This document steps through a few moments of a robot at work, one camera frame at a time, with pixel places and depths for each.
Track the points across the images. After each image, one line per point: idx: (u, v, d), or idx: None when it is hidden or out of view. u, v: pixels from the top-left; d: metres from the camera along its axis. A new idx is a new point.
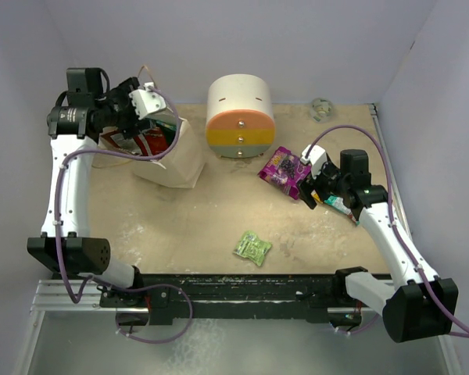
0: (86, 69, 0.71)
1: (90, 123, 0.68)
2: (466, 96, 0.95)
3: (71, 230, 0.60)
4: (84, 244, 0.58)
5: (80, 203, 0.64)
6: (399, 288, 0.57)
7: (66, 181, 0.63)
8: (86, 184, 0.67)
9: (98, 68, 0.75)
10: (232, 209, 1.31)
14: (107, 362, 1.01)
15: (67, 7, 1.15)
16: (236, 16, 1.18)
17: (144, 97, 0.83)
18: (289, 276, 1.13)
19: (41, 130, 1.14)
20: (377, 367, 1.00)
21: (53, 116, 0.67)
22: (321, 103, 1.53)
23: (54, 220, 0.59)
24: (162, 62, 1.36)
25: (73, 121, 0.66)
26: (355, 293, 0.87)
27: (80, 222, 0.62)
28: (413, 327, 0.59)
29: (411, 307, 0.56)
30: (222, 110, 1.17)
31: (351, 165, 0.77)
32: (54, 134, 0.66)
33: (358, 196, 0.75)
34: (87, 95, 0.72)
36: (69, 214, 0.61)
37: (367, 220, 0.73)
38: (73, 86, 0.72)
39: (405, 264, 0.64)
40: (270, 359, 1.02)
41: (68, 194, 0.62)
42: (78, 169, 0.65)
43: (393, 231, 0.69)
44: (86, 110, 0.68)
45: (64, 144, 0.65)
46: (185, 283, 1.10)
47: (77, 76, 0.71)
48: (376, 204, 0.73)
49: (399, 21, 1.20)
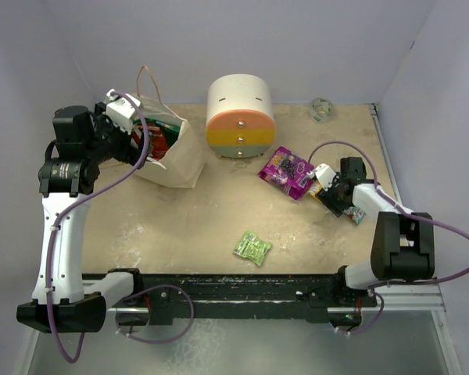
0: (73, 117, 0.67)
1: (83, 177, 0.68)
2: (466, 98, 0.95)
3: (63, 297, 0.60)
4: (77, 311, 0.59)
5: (74, 265, 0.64)
6: (380, 214, 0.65)
7: (59, 244, 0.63)
8: (80, 240, 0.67)
9: (85, 110, 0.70)
10: (232, 208, 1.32)
14: (107, 362, 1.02)
15: (66, 7, 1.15)
16: (236, 16, 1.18)
17: (113, 107, 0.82)
18: (289, 276, 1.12)
19: (41, 130, 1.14)
20: (377, 368, 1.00)
21: (44, 173, 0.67)
22: (321, 103, 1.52)
23: (44, 288, 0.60)
24: (162, 63, 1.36)
25: (66, 178, 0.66)
26: (355, 282, 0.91)
27: (74, 284, 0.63)
28: (395, 252, 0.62)
29: (389, 226, 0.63)
30: (222, 110, 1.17)
31: (347, 165, 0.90)
32: (46, 192, 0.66)
33: (350, 183, 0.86)
34: (78, 145, 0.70)
36: (61, 280, 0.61)
37: (357, 194, 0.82)
38: (61, 135, 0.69)
39: (384, 205, 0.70)
40: (270, 360, 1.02)
41: (59, 259, 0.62)
42: (70, 228, 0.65)
43: (377, 193, 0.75)
44: (78, 165, 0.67)
45: (55, 202, 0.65)
46: (185, 283, 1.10)
47: (65, 126, 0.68)
48: (363, 184, 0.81)
49: (399, 21, 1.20)
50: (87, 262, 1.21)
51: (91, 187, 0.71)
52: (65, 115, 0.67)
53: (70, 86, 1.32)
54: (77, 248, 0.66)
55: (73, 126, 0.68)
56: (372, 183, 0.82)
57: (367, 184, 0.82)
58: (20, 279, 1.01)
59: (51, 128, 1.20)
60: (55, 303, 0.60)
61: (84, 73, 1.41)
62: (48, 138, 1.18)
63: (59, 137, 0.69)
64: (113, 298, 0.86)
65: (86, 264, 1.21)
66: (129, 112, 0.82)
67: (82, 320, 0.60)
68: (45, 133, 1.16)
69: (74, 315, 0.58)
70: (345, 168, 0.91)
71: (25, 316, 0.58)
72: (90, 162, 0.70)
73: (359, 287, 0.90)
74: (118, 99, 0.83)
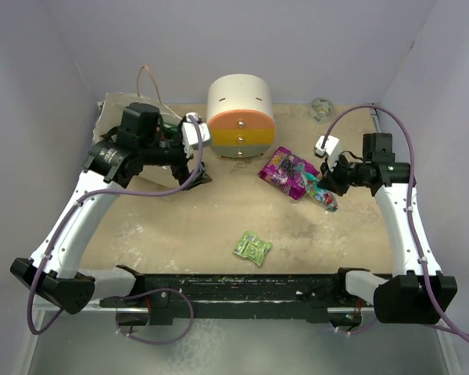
0: (141, 113, 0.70)
1: (123, 169, 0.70)
2: (466, 96, 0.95)
3: (53, 269, 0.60)
4: (58, 289, 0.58)
5: (77, 244, 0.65)
6: (398, 277, 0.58)
7: (75, 219, 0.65)
8: (93, 223, 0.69)
9: (156, 111, 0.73)
10: (232, 209, 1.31)
14: (106, 362, 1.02)
15: (67, 7, 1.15)
16: (236, 16, 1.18)
17: (187, 128, 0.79)
18: (289, 276, 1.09)
19: (41, 130, 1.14)
20: (377, 367, 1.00)
21: (94, 151, 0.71)
22: (321, 103, 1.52)
23: (43, 254, 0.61)
24: (163, 63, 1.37)
25: (109, 163, 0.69)
26: (354, 289, 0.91)
27: (69, 262, 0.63)
28: (401, 308, 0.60)
29: (404, 294, 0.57)
30: (222, 110, 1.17)
31: (373, 143, 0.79)
32: (86, 168, 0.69)
33: (378, 169, 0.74)
34: (135, 139, 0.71)
36: (60, 251, 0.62)
37: (383, 201, 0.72)
38: (125, 125, 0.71)
39: (409, 254, 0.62)
40: (270, 360, 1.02)
41: (67, 232, 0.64)
42: (90, 209, 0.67)
43: (407, 220, 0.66)
44: (123, 156, 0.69)
45: (88, 181, 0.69)
46: (185, 283, 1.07)
47: (132, 118, 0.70)
48: (397, 185, 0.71)
49: (399, 21, 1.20)
50: (87, 262, 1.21)
51: (126, 180, 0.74)
52: (136, 108, 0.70)
53: (70, 86, 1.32)
54: (87, 230, 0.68)
55: (139, 121, 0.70)
56: (408, 187, 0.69)
57: (401, 191, 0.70)
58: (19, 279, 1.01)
59: (52, 128, 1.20)
60: (44, 272, 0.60)
61: (84, 73, 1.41)
62: (48, 137, 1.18)
63: (123, 126, 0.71)
64: (110, 292, 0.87)
65: (86, 264, 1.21)
66: (194, 141, 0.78)
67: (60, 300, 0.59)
68: (46, 132, 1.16)
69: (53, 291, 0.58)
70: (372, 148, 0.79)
71: (16, 272, 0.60)
72: (135, 158, 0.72)
73: (359, 295, 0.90)
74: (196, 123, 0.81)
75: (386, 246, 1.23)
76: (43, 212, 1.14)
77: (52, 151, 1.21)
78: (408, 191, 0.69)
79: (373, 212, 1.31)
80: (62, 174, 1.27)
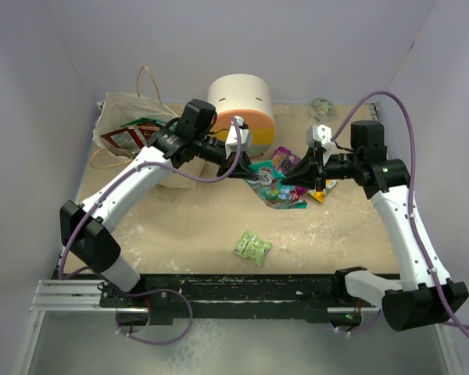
0: (202, 108, 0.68)
1: (178, 155, 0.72)
2: (464, 96, 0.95)
3: (100, 216, 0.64)
4: (99, 236, 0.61)
5: (126, 201, 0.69)
6: (409, 292, 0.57)
7: (130, 180, 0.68)
8: (144, 191, 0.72)
9: (215, 108, 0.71)
10: (232, 209, 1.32)
14: (107, 362, 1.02)
15: (67, 7, 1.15)
16: (235, 16, 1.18)
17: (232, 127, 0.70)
18: (289, 276, 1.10)
19: (42, 128, 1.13)
20: (376, 367, 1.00)
21: (158, 133, 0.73)
22: (321, 104, 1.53)
23: (96, 201, 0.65)
24: (163, 64, 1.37)
25: (166, 147, 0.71)
26: (356, 291, 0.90)
27: (113, 216, 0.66)
28: (414, 320, 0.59)
29: (418, 309, 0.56)
30: (222, 110, 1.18)
31: (365, 137, 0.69)
32: (148, 145, 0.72)
33: (373, 173, 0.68)
34: (191, 131, 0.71)
36: (110, 203, 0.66)
37: (381, 206, 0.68)
38: (184, 116, 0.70)
39: (417, 265, 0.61)
40: (270, 360, 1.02)
41: (119, 189, 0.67)
42: (145, 176, 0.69)
43: (411, 229, 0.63)
44: (180, 144, 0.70)
45: (148, 153, 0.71)
46: (185, 283, 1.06)
47: (191, 111, 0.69)
48: (395, 189, 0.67)
49: (399, 21, 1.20)
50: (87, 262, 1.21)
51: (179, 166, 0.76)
52: (197, 103, 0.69)
53: (70, 86, 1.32)
54: (137, 194, 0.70)
55: (197, 116, 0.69)
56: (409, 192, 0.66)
57: (400, 197, 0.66)
58: (17, 280, 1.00)
59: (51, 127, 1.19)
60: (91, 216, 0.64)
61: (84, 73, 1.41)
62: (48, 137, 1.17)
63: (183, 116, 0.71)
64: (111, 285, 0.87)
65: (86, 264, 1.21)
66: (230, 141, 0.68)
67: (96, 246, 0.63)
68: (45, 131, 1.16)
69: (94, 235, 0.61)
70: (363, 140, 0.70)
71: (66, 212, 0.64)
72: (191, 148, 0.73)
73: (360, 297, 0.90)
74: (243, 126, 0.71)
75: (385, 246, 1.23)
76: (43, 211, 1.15)
77: (52, 151, 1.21)
78: (409, 198, 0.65)
79: (373, 212, 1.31)
80: (61, 173, 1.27)
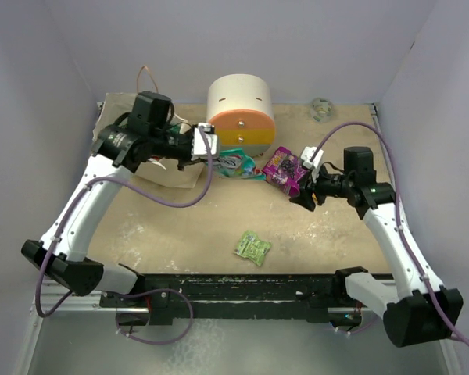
0: (154, 99, 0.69)
1: (131, 153, 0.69)
2: (464, 96, 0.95)
3: (63, 251, 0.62)
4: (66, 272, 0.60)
5: (86, 228, 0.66)
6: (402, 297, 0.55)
7: (83, 202, 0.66)
8: (102, 208, 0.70)
9: (169, 101, 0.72)
10: (232, 209, 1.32)
14: (107, 362, 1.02)
15: (67, 6, 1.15)
16: (235, 16, 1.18)
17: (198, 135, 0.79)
18: (289, 276, 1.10)
19: (41, 127, 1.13)
20: (376, 367, 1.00)
21: (103, 135, 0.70)
22: (321, 103, 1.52)
23: (53, 236, 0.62)
24: (162, 64, 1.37)
25: (117, 146, 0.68)
26: (356, 294, 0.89)
27: (77, 246, 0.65)
28: (415, 337, 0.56)
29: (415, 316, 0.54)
30: (222, 110, 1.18)
31: (356, 161, 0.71)
32: (95, 151, 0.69)
33: (363, 194, 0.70)
34: (145, 125, 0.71)
36: (69, 235, 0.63)
37: (371, 222, 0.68)
38: (137, 110, 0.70)
39: (410, 273, 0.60)
40: (270, 360, 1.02)
41: (75, 218, 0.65)
42: (98, 194, 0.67)
43: (401, 239, 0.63)
44: (133, 141, 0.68)
45: (97, 165, 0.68)
46: (185, 283, 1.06)
47: (143, 104, 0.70)
48: (384, 205, 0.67)
49: (399, 21, 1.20)
50: None
51: (134, 168, 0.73)
52: (149, 95, 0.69)
53: (70, 85, 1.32)
54: (96, 215, 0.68)
55: (149, 108, 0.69)
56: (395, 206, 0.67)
57: (388, 209, 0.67)
58: (17, 280, 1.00)
59: (51, 126, 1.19)
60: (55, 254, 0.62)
61: (84, 73, 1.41)
62: (48, 137, 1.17)
63: (134, 110, 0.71)
64: (111, 285, 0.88)
65: None
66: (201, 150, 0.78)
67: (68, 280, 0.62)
68: (45, 130, 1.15)
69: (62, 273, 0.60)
70: (354, 164, 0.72)
71: (27, 253, 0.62)
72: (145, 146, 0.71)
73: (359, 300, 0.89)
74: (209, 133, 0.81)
75: None
76: (43, 210, 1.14)
77: (52, 151, 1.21)
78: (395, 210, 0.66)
79: None
80: (60, 173, 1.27)
